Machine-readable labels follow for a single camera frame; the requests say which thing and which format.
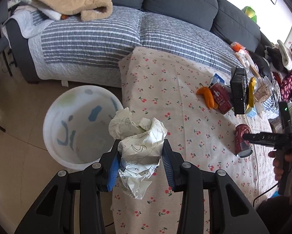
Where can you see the green plush toy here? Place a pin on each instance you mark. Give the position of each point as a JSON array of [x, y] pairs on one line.
[[250, 13]]

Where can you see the black plastic food tray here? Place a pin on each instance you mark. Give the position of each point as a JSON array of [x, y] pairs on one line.
[[239, 90]]

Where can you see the pile of clothes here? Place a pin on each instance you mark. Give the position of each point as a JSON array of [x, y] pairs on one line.
[[276, 62]]

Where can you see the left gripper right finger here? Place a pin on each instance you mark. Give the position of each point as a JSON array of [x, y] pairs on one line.
[[229, 209]]

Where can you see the striped grey sofa quilt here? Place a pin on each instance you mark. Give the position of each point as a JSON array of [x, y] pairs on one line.
[[89, 52]]

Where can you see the cherry print tablecloth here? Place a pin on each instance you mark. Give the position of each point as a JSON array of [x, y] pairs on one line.
[[160, 85]]

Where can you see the white trash bin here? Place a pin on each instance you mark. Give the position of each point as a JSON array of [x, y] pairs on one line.
[[75, 128]]

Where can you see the orange snack packet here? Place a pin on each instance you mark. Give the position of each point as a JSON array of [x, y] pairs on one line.
[[237, 47]]

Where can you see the orange peel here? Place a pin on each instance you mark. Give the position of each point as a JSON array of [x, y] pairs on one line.
[[208, 97]]

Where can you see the dark grey sofa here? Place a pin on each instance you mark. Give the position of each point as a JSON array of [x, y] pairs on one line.
[[219, 17]]

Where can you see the red soda can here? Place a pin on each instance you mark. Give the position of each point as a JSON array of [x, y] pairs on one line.
[[242, 147], [222, 97]]

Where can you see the white paper ball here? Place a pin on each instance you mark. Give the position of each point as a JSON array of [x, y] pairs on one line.
[[140, 147]]

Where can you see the light blue milk carton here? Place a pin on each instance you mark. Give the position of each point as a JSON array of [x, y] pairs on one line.
[[251, 112]]

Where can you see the yellow snack bag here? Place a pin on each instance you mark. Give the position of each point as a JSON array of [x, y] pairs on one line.
[[251, 89]]

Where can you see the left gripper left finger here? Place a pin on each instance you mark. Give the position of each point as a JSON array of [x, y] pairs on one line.
[[53, 210]]

